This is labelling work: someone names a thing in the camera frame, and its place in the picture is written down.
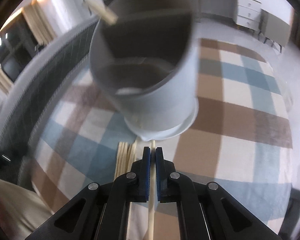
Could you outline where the checkered blue brown blanket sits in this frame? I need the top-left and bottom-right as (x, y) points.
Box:
(31, 39), (293, 232)

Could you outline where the beige nightstand cabinet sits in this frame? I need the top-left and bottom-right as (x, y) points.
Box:
(258, 9), (292, 52)

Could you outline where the grey utensil holder cup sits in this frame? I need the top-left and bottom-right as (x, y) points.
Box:
(89, 0), (199, 141)

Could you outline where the wooden chopstick in cup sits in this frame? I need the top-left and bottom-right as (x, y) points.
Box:
(83, 0), (118, 25)

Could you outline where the wooden chopstick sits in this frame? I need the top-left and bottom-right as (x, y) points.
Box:
(83, 0), (118, 25)
(127, 141), (138, 172)
(118, 142), (131, 176)
(147, 140), (156, 240)
(114, 142), (125, 180)

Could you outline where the grey quilted mattress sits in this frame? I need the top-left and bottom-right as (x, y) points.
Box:
(0, 17), (99, 162)

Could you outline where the beige window curtain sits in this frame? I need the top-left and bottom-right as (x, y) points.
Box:
(22, 1), (57, 45)

